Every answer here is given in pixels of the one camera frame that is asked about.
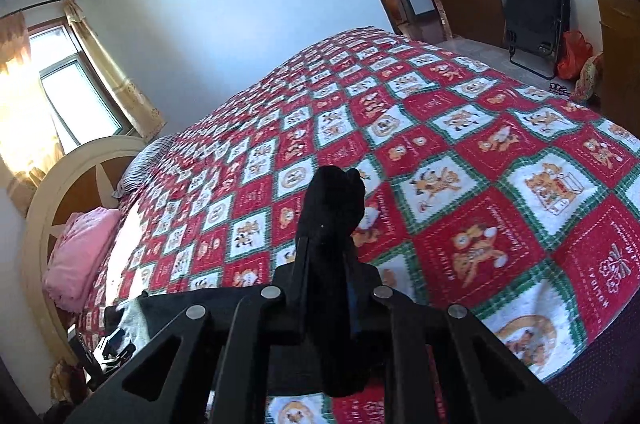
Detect cream wooden headboard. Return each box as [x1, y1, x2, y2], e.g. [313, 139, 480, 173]
[22, 135, 148, 355]

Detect printed red blanket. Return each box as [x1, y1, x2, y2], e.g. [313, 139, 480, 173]
[80, 28, 640, 424]

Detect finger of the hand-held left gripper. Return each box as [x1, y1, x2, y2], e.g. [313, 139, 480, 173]
[97, 328, 137, 370]

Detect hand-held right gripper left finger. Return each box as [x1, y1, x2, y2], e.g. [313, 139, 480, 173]
[65, 237, 313, 424]

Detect red plastic bag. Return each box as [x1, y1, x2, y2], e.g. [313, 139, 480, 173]
[556, 30, 596, 80]

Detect wooden cabinet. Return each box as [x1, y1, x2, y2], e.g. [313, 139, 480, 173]
[595, 0, 640, 125]

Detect black pants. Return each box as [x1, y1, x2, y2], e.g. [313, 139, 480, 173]
[102, 165, 436, 397]

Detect patterned cloth bag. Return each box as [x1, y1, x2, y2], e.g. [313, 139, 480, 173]
[570, 53, 605, 106]

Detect striped pillow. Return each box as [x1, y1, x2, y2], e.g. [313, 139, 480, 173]
[112, 133, 181, 199]

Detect wide yellow curtain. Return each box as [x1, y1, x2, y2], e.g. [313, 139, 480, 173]
[0, 12, 66, 215]

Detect black curtain rod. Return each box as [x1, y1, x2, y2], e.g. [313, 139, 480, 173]
[0, 0, 77, 18]

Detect narrow yellow curtain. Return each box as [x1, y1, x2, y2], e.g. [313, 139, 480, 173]
[62, 0, 166, 142]

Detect pink folded blanket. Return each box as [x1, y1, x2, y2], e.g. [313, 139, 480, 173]
[42, 207, 123, 311]

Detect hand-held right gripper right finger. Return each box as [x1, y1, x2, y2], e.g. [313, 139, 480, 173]
[347, 261, 581, 424]

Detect window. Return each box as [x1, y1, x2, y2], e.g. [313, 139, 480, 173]
[27, 22, 133, 155]

